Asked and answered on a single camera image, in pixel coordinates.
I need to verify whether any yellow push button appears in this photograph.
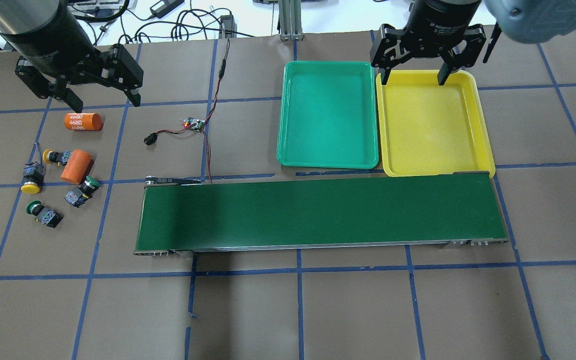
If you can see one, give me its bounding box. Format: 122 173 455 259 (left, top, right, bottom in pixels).
42 149 73 167
20 161 46 195

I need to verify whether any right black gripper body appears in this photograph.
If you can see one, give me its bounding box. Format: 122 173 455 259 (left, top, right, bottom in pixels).
371 23 487 69

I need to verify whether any orange cylinder with 4680 label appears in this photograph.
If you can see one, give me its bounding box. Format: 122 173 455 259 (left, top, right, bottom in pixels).
64 112 104 132

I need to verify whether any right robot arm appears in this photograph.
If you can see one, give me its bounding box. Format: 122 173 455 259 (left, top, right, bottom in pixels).
370 0 576 85

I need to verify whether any black barrel plug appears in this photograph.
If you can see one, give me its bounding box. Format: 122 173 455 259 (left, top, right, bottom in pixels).
143 132 159 146

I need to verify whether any green push button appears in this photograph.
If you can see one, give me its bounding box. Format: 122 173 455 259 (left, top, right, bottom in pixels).
25 200 64 229
63 175 101 208

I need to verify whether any black power adapter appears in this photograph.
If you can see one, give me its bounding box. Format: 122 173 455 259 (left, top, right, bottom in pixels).
150 0 185 19

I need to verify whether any yellow plastic tray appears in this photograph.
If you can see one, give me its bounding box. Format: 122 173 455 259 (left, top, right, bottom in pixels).
375 69 496 178

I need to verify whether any green conveyor belt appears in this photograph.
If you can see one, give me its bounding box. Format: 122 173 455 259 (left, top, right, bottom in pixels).
134 173 508 256

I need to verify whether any green plastic tray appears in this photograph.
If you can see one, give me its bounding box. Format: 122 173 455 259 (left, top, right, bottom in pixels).
276 60 379 170

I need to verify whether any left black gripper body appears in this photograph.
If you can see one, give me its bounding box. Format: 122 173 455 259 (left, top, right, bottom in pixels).
14 43 144 101

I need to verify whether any small green controller board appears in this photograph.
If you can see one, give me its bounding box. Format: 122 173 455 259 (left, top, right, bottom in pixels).
182 117 206 133

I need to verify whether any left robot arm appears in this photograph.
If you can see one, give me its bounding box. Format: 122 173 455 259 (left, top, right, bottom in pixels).
0 0 144 113

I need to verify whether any aluminium frame post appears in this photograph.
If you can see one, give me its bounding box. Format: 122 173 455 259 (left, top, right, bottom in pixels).
278 0 304 42

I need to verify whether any plain orange cylinder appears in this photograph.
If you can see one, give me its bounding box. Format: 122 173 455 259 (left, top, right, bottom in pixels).
60 149 93 185

